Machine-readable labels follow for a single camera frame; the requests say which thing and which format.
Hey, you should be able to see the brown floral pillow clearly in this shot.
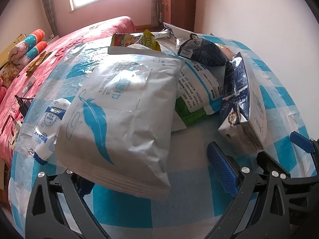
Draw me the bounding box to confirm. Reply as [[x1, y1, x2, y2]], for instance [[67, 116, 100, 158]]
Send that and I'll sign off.
[[0, 60, 19, 87]]

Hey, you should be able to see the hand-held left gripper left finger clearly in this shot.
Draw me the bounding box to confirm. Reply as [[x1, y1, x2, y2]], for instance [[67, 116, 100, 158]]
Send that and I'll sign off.
[[25, 168, 111, 239]]

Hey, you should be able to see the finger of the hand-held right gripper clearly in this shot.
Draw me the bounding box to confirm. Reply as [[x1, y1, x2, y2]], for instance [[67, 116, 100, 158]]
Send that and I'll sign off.
[[289, 131, 317, 154], [256, 151, 319, 193]]

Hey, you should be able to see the brown cloth strip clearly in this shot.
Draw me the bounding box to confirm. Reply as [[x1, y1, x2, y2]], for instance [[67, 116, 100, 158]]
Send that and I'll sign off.
[[25, 50, 54, 77]]

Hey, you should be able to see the white silver foil packet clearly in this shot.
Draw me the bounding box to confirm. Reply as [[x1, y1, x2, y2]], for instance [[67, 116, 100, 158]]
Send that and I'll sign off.
[[155, 22, 197, 55]]

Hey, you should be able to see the white green plastic packet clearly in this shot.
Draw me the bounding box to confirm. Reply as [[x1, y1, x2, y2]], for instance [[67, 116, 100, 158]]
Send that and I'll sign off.
[[172, 58, 225, 132]]

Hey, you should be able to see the standing air conditioner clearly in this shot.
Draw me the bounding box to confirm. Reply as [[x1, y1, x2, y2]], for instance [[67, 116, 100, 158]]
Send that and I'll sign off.
[[38, 0, 59, 36]]

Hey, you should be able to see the wooden cabinet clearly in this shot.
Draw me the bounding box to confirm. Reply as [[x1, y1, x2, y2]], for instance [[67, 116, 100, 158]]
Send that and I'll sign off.
[[157, 0, 197, 31]]

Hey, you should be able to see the yellow green snack packet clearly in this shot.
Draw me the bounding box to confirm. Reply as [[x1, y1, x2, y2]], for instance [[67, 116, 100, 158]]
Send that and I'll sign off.
[[140, 29, 162, 53]]

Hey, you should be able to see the white blue mask packet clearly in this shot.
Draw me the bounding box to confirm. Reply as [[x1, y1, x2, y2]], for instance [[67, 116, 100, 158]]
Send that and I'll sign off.
[[26, 97, 71, 166]]

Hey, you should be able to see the small orange packet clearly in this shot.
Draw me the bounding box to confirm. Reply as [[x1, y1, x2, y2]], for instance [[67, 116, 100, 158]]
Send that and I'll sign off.
[[216, 42, 236, 60]]

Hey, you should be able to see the bed with pink sheet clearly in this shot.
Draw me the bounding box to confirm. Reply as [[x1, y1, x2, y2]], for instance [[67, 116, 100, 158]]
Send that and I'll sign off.
[[0, 16, 136, 170]]

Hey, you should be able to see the yellow headboard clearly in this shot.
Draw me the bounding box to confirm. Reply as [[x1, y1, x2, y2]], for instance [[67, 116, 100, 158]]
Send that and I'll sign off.
[[0, 33, 27, 68]]

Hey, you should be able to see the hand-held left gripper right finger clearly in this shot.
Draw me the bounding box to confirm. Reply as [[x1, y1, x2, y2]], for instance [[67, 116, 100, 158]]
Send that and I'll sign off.
[[206, 141, 291, 239]]

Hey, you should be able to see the dark blue white carton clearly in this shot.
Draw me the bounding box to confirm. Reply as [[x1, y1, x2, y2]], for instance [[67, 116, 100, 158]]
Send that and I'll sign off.
[[217, 52, 268, 155]]

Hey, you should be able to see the blue checkered tablecloth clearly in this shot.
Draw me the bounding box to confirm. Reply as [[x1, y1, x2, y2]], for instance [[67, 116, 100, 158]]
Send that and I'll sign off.
[[7, 31, 311, 239]]

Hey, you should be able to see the small white packet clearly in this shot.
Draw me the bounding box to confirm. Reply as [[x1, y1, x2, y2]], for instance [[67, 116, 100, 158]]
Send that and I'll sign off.
[[22, 77, 36, 92]]

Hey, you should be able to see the orange teal bolster pillow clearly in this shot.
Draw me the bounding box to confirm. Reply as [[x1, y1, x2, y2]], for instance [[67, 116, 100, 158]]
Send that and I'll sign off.
[[25, 41, 48, 59], [24, 28, 46, 45]]

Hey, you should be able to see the white feather-print plastic bag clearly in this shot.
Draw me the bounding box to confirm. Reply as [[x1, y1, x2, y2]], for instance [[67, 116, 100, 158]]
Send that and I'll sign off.
[[53, 46, 185, 201]]

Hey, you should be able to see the dark blue snack bag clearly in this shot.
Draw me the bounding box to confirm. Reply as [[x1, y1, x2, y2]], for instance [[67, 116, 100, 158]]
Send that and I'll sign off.
[[176, 33, 230, 68]]

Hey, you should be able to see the yellow red dates packet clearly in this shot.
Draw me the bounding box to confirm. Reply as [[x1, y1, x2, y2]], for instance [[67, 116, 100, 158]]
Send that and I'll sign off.
[[110, 33, 144, 48]]

